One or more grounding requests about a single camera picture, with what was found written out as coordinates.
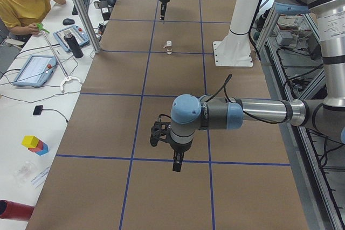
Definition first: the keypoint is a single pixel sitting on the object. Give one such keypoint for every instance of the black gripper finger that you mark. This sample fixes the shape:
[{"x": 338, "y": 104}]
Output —
[
  {"x": 177, "y": 162},
  {"x": 162, "y": 12}
]

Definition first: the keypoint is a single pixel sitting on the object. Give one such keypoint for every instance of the white PPR valve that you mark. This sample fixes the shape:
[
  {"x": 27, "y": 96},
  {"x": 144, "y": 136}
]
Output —
[{"x": 168, "y": 47}]

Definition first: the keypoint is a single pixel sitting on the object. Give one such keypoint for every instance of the blue teach pendant far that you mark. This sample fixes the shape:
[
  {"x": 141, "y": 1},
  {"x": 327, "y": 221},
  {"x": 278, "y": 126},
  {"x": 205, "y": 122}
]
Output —
[{"x": 72, "y": 31}]

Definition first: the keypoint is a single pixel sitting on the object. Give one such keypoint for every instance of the blue teach pendant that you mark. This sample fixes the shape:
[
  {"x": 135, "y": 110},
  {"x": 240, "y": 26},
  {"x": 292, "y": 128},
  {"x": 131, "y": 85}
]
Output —
[
  {"x": 36, "y": 71},
  {"x": 72, "y": 31}
]

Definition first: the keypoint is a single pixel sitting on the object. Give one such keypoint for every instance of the black computer mouse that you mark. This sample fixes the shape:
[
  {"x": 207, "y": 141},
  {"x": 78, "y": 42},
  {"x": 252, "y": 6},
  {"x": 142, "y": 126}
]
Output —
[{"x": 68, "y": 21}]

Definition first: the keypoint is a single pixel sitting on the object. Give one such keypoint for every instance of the black water bottle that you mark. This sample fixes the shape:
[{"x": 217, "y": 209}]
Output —
[{"x": 73, "y": 44}]

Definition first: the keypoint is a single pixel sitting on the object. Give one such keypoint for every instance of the reacher grabber tool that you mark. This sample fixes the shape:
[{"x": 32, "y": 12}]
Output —
[{"x": 67, "y": 78}]

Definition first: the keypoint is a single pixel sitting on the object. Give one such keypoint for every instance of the person in yellow shirt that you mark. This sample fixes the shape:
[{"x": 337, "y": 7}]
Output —
[{"x": 22, "y": 16}]

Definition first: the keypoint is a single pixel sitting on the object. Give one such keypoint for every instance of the blue teach pendant near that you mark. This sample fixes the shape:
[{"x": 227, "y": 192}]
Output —
[{"x": 36, "y": 71}]

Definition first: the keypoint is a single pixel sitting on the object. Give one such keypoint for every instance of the coloured toy blocks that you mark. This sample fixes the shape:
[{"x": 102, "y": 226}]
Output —
[{"x": 35, "y": 145}]

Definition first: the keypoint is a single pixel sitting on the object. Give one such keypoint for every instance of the small black device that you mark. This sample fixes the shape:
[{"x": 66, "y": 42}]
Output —
[{"x": 37, "y": 110}]

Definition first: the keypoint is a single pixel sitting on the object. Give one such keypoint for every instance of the red cylinder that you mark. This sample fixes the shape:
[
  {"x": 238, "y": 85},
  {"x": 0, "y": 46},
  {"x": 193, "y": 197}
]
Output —
[{"x": 16, "y": 211}]

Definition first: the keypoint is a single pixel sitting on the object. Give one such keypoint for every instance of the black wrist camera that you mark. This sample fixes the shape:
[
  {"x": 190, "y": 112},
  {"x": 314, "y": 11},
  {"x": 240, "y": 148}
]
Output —
[{"x": 160, "y": 131}]

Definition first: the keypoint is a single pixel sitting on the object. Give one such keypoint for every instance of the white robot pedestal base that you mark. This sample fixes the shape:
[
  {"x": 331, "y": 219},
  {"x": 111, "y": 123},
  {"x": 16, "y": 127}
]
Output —
[{"x": 234, "y": 50}]

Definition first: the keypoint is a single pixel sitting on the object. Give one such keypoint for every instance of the aluminium frame post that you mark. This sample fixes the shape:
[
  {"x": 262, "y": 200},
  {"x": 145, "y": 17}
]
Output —
[{"x": 87, "y": 25}]

